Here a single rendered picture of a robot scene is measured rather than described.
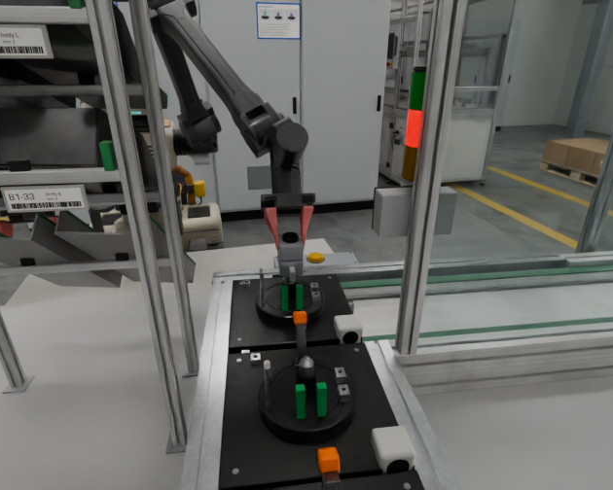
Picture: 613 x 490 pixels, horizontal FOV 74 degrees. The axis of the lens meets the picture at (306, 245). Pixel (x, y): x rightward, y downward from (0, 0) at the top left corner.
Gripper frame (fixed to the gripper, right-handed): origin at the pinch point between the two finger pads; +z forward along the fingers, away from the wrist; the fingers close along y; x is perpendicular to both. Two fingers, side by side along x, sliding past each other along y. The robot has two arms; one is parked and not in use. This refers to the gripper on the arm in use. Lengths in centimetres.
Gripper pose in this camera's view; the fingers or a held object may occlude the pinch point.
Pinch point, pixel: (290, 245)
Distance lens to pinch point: 76.0
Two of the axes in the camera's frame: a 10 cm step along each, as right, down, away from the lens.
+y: 9.9, -0.4, 1.4
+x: -1.2, 2.2, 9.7
